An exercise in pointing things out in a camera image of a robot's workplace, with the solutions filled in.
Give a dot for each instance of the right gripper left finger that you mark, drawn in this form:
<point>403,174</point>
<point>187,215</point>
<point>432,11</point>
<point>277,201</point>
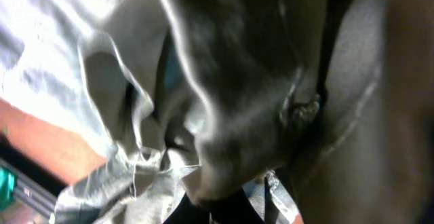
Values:
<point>187,213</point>

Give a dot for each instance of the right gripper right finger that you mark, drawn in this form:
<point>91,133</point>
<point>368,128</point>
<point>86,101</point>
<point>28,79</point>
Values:
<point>235,209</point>

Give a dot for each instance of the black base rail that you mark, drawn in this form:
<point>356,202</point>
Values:
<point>25,181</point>

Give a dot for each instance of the khaki shorts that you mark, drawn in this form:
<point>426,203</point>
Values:
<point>325,102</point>

